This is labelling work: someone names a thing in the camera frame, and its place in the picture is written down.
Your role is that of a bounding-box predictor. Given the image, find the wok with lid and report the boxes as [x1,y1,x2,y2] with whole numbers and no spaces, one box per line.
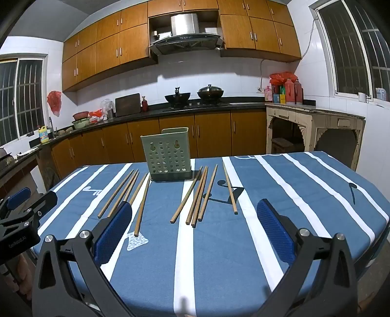
[197,84,224,100]

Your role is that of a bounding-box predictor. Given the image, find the large barred window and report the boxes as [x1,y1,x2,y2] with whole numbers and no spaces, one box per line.
[314,0,390,102]

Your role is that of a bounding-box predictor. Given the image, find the large red jug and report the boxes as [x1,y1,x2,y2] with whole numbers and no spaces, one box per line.
[284,79,295,104]
[293,80,304,104]

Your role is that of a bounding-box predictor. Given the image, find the wooden wall cabinets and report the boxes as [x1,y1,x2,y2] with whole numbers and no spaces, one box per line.
[62,0,302,92]

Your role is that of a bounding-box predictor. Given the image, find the wooden chopstick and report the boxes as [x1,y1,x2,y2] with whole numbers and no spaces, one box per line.
[186,166,208,225]
[107,170,139,218]
[222,161,238,215]
[191,166,209,228]
[198,164,219,222]
[170,166,203,224]
[97,169,135,219]
[129,173,148,205]
[122,172,141,203]
[134,174,152,238]

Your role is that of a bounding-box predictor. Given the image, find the dark cutting board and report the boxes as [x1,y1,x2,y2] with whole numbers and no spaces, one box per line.
[115,93,141,118]

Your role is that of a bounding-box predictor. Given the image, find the worn white wooden sideboard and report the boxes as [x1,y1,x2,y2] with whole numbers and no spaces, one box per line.
[265,102,366,171]

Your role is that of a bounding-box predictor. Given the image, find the big red plastic bag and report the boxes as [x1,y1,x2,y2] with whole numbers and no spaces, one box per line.
[270,72,297,86]

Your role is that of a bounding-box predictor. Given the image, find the black wok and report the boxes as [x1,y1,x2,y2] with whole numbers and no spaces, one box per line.
[165,87,191,108]

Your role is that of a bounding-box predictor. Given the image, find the wooden base cabinets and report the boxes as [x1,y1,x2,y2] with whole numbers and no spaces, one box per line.
[50,110,267,180]

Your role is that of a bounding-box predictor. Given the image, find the steel range hood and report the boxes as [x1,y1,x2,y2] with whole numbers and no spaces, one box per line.
[149,13,223,56]

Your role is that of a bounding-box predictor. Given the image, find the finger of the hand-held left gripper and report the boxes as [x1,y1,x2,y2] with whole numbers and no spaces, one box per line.
[21,191,58,228]
[0,187,31,218]

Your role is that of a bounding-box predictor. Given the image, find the blue striped tablecloth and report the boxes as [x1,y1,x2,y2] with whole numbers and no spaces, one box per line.
[37,151,390,317]

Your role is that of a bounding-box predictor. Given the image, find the gas stove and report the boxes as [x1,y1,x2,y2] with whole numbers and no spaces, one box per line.
[163,102,229,112]

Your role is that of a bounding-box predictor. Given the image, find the grey perforated chopstick holder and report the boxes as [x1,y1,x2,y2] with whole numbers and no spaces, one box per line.
[140,127,193,182]

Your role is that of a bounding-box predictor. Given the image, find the barred window with white frame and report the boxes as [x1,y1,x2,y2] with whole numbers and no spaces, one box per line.
[0,54,49,148]

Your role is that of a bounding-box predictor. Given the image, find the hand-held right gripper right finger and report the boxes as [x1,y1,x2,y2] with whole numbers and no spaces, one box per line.
[253,199,358,317]

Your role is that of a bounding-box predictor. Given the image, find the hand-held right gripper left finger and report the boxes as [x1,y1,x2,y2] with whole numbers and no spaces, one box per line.
[32,200,136,317]

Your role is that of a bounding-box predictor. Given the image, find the person's left hand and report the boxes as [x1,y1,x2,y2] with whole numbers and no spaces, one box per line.
[4,254,35,293]

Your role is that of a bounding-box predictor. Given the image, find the red plastic bag on wall hook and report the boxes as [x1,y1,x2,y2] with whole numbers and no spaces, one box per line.
[47,90,63,117]

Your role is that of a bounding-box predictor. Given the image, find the wooden stool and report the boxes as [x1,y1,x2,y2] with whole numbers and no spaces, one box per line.
[271,138,295,154]

